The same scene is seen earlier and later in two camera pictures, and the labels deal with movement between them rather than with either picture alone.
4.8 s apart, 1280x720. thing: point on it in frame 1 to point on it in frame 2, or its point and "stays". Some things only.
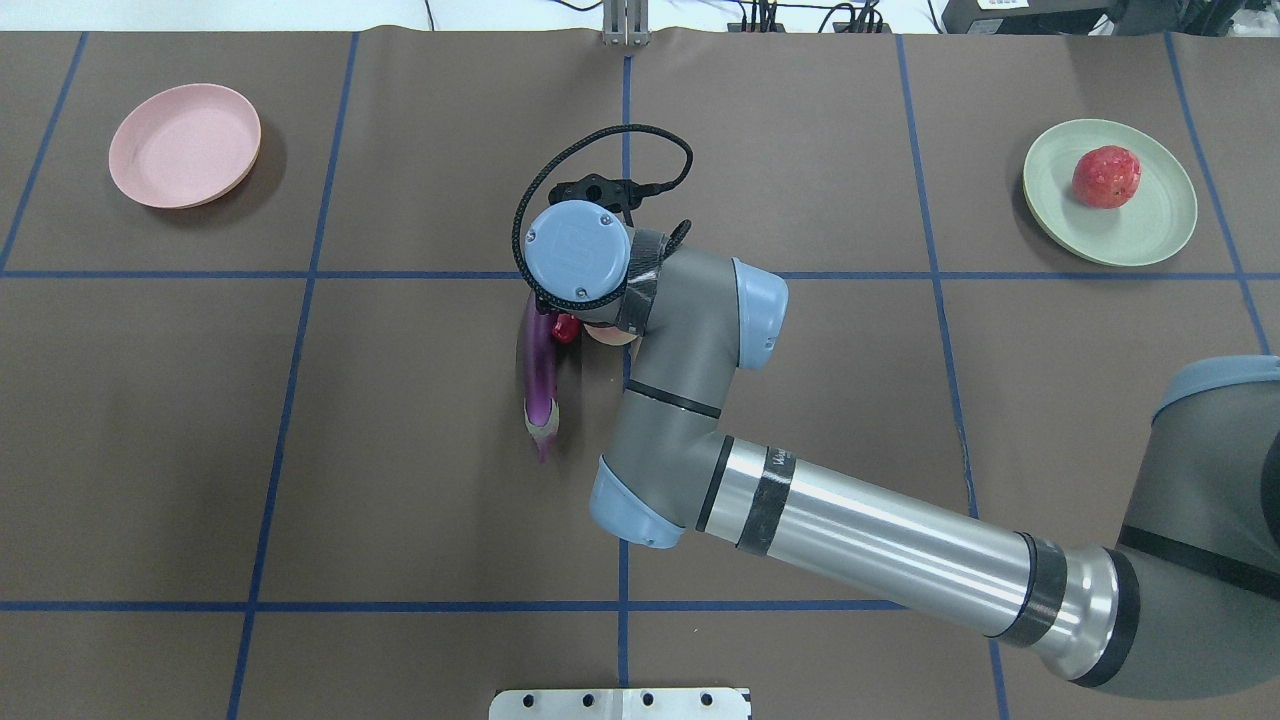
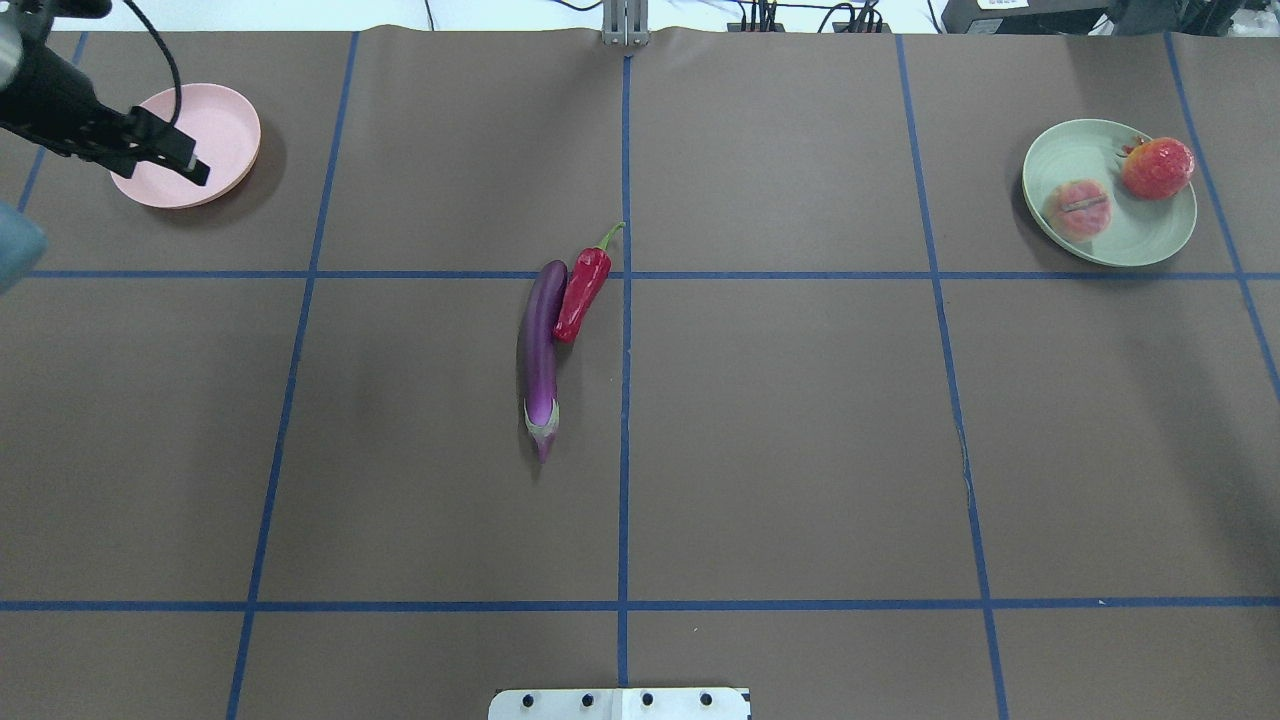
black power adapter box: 1024,16 stays
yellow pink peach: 609,335 to 1078,210
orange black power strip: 838,27 stays
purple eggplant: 541,404 stays
